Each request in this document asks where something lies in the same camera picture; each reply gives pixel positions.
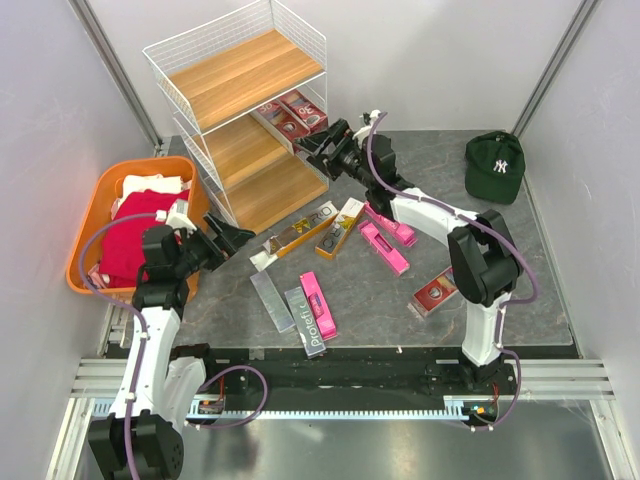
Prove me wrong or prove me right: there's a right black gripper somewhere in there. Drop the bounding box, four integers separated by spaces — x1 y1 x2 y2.
294 118 374 190

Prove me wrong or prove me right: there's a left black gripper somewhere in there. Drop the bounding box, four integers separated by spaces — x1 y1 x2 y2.
172 212 254 278

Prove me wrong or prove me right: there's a red 3D toothpaste box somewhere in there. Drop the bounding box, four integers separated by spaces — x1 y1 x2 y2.
250 101 310 155

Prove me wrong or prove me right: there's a pink toothpaste box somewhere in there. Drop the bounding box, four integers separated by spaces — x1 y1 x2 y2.
358 221 410 276
300 272 337 340
364 202 417 247

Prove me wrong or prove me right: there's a red 3D toothpaste box floor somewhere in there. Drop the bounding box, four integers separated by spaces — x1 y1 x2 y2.
410 266 458 317

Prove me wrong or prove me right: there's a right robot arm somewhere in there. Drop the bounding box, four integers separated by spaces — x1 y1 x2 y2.
294 110 524 394

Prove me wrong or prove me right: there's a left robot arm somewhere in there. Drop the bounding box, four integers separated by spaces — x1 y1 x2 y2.
88 210 255 479

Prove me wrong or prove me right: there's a red 3D box on shelf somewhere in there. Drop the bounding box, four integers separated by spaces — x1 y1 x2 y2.
278 89 328 133

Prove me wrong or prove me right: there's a torn silver R&O toothpaste box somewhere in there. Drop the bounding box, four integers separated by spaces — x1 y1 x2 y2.
250 201 338 272

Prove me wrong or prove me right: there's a silver grey toothpaste box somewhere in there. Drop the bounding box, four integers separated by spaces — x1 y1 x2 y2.
250 270 295 333

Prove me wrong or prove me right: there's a white folded cloth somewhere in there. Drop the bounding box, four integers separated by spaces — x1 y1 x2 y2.
111 174 192 219

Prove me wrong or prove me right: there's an orange silver R&O toothpaste box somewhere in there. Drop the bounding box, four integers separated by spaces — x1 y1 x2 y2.
314 198 365 260

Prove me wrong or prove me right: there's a red folded cloth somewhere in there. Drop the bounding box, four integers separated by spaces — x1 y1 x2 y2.
98 190 189 288

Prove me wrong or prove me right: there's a silver Protefix toothpaste box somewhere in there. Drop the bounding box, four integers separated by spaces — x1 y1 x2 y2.
284 287 326 359

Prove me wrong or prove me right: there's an orange plastic tub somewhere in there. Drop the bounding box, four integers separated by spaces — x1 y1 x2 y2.
66 156 210 295

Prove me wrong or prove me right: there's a dark green NY cap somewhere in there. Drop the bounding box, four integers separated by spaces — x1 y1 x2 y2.
465 131 526 205

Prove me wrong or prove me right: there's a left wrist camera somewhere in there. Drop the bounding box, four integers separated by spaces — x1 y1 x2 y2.
155 199 196 233

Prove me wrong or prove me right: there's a white wire wooden shelf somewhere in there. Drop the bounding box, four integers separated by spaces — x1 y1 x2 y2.
143 1 328 233

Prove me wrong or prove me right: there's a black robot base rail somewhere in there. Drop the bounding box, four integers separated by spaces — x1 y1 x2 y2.
170 343 518 397

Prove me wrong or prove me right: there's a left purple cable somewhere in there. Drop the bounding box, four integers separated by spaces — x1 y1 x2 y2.
79 212 164 480

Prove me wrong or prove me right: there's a purple cable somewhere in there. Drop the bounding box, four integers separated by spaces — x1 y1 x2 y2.
79 212 164 480
367 112 542 351

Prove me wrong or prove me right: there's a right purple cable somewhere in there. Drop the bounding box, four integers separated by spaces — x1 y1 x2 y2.
367 112 542 351

